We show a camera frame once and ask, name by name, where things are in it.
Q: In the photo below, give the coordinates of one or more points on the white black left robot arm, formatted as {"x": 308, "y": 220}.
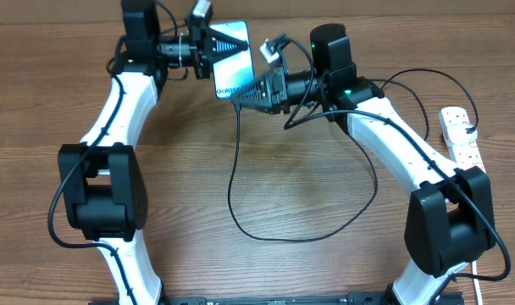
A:
{"x": 102, "y": 187}

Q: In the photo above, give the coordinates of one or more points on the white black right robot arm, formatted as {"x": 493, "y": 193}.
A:
{"x": 450, "y": 217}

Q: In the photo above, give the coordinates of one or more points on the white charger adapter plug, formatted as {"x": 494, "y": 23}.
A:
{"x": 459, "y": 134}

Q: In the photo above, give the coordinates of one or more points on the blue Galaxy smartphone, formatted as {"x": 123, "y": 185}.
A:
{"x": 234, "y": 72}

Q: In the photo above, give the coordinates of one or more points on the white power strip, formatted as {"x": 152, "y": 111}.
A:
{"x": 462, "y": 146}

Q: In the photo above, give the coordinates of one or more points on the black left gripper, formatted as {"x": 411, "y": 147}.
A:
{"x": 207, "y": 44}

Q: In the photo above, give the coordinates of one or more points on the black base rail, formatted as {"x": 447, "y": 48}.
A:
{"x": 283, "y": 300}

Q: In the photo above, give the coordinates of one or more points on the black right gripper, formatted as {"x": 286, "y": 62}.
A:
{"x": 276, "y": 91}

